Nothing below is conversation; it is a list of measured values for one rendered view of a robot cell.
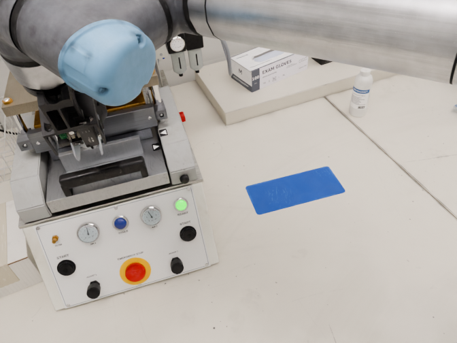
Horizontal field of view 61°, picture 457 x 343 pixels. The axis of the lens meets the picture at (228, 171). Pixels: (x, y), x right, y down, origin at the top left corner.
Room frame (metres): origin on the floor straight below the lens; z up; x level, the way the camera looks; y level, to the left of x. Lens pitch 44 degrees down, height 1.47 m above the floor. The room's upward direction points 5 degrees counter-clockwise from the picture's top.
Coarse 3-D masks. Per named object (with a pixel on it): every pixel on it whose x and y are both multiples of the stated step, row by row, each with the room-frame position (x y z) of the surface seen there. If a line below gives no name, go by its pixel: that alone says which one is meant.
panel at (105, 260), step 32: (192, 192) 0.53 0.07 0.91; (64, 224) 0.48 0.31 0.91; (128, 224) 0.48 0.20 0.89; (160, 224) 0.49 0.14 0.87; (192, 224) 0.50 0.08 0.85; (64, 256) 0.44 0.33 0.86; (96, 256) 0.45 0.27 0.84; (128, 256) 0.46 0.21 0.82; (160, 256) 0.46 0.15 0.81; (192, 256) 0.47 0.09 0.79; (64, 288) 0.41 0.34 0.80; (128, 288) 0.42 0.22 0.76
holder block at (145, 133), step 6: (132, 132) 0.63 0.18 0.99; (138, 132) 0.63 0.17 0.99; (144, 132) 0.64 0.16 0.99; (150, 132) 0.64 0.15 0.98; (108, 138) 0.62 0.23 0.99; (114, 138) 0.62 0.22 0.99; (120, 138) 0.62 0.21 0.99; (144, 138) 0.63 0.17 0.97; (60, 150) 0.60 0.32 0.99; (66, 150) 0.60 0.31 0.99; (54, 156) 0.59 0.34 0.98
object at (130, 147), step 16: (144, 96) 0.80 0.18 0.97; (112, 144) 0.58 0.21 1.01; (128, 144) 0.59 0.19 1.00; (144, 144) 0.62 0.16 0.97; (48, 160) 0.60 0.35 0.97; (64, 160) 0.56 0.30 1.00; (80, 160) 0.56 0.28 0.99; (96, 160) 0.57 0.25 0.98; (112, 160) 0.58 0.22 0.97; (160, 160) 0.57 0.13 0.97; (48, 176) 0.55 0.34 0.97; (128, 176) 0.53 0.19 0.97; (160, 176) 0.53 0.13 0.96; (48, 192) 0.51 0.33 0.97; (80, 192) 0.50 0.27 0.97; (96, 192) 0.50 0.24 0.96; (112, 192) 0.51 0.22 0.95; (128, 192) 0.51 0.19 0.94; (64, 208) 0.49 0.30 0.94
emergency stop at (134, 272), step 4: (132, 264) 0.44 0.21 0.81; (136, 264) 0.44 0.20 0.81; (140, 264) 0.45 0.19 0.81; (128, 268) 0.44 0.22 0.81; (132, 268) 0.44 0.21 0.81; (136, 268) 0.44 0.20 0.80; (140, 268) 0.44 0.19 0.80; (144, 268) 0.44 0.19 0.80; (128, 272) 0.43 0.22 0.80; (132, 272) 0.43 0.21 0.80; (136, 272) 0.43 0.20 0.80; (140, 272) 0.43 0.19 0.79; (144, 272) 0.44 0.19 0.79; (128, 276) 0.43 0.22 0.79; (132, 276) 0.43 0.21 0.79; (136, 276) 0.43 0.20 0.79; (140, 276) 0.43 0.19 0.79; (132, 280) 0.42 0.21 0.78; (136, 280) 0.43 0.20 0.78
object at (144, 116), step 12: (132, 108) 0.62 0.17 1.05; (144, 108) 0.62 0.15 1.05; (156, 108) 0.63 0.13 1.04; (108, 120) 0.60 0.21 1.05; (120, 120) 0.61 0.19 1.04; (132, 120) 0.61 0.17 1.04; (144, 120) 0.62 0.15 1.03; (156, 120) 0.62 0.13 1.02; (36, 132) 0.57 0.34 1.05; (108, 132) 0.60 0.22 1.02; (120, 132) 0.61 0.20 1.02; (24, 144) 0.57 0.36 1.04; (36, 144) 0.57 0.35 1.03
